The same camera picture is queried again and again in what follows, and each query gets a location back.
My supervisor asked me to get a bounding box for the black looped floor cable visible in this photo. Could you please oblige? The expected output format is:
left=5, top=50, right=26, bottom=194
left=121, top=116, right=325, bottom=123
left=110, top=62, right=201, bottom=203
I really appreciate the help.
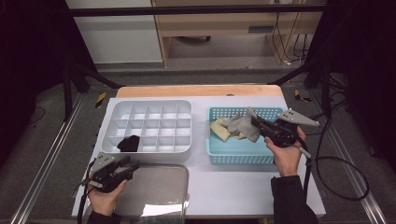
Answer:
left=311, top=155, right=371, bottom=202

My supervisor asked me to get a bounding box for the black metal stand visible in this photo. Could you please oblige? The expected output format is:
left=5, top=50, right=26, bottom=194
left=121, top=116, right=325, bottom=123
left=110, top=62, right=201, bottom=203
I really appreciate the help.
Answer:
left=60, top=59, right=125, bottom=122
left=267, top=59, right=333, bottom=119

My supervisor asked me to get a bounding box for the yellow and black tape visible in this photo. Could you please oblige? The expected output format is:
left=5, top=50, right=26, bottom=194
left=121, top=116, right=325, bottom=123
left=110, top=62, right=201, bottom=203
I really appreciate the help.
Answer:
left=293, top=89, right=312, bottom=104
left=94, top=91, right=107, bottom=109

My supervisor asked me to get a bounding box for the black sock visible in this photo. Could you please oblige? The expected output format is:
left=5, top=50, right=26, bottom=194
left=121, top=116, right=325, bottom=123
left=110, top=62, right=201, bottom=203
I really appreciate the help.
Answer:
left=117, top=134, right=141, bottom=153

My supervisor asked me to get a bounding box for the black horizontal bar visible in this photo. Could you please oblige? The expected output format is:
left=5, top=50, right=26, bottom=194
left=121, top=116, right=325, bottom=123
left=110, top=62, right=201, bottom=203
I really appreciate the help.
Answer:
left=66, top=4, right=327, bottom=18

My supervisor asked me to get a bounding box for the person's right hand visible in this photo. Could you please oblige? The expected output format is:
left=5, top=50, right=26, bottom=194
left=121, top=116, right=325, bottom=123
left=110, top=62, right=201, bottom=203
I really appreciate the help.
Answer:
left=264, top=126, right=307, bottom=177

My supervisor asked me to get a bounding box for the hand-held gripper cable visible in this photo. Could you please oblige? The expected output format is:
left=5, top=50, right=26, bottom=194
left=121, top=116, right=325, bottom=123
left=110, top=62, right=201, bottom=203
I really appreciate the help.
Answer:
left=296, top=145, right=314, bottom=203
left=73, top=158, right=98, bottom=224

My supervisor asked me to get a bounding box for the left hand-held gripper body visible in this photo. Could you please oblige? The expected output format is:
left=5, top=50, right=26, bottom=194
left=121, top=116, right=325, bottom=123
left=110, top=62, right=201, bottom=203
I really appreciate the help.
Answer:
left=89, top=152, right=125, bottom=194

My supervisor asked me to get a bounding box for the white divided storage box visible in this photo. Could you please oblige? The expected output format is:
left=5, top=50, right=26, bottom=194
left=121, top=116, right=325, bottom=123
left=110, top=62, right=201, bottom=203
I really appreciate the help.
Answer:
left=100, top=98, right=193, bottom=163

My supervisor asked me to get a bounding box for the black hanging cable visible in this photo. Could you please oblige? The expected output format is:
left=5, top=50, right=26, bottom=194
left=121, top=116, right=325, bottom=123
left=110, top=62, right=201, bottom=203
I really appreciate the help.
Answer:
left=271, top=12, right=310, bottom=64

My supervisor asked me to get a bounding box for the person's left hand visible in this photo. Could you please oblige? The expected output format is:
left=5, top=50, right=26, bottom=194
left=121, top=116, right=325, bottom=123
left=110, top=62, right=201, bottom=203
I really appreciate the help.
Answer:
left=88, top=179, right=129, bottom=217

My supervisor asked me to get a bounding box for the black curtain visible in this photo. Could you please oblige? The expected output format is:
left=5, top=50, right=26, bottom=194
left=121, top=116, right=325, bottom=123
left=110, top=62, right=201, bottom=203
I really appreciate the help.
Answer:
left=0, top=0, right=98, bottom=164
left=306, top=0, right=396, bottom=175

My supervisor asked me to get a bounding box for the light blue plastic basket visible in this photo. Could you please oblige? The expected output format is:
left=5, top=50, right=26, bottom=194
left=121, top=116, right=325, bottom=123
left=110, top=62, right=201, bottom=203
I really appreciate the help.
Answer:
left=205, top=106, right=299, bottom=166

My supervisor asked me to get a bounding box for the translucent grey box lid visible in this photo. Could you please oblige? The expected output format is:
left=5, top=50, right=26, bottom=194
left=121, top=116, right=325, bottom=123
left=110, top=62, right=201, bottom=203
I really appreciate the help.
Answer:
left=106, top=163, right=191, bottom=224

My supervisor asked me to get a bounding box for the left hand-held gripper cable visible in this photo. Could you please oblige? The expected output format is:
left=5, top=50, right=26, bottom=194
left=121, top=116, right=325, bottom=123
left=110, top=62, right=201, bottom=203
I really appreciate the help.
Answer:
left=73, top=158, right=98, bottom=224

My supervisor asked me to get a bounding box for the yellow hanging cable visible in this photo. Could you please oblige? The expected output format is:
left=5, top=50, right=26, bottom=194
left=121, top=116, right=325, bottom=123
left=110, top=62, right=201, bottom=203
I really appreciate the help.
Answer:
left=279, top=12, right=303, bottom=65

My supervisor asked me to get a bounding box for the thin black floor cable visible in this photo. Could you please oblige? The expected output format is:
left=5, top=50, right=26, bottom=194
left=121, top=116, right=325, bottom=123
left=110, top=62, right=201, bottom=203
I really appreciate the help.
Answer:
left=29, top=106, right=47, bottom=125

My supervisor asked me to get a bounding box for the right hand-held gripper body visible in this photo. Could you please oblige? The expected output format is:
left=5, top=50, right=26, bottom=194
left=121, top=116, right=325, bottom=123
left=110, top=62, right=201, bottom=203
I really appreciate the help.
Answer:
left=269, top=107, right=320, bottom=148

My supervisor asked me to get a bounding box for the right hand-held gripper cable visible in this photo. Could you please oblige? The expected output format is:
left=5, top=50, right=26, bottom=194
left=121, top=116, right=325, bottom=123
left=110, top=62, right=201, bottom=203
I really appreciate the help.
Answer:
left=296, top=145, right=314, bottom=203

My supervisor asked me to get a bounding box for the white cabinet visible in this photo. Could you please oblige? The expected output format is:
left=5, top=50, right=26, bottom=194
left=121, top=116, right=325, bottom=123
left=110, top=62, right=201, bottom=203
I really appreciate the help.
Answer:
left=64, top=0, right=164, bottom=65

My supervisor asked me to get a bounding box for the aluminium floor rail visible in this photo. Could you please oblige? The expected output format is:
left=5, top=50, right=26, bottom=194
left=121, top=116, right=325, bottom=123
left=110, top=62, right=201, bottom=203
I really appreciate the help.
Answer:
left=311, top=90, right=389, bottom=224
left=8, top=92, right=86, bottom=224

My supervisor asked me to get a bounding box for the light wooden desk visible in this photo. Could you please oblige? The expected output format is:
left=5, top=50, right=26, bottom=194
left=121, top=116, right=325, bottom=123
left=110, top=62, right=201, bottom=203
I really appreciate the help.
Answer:
left=150, top=0, right=328, bottom=68

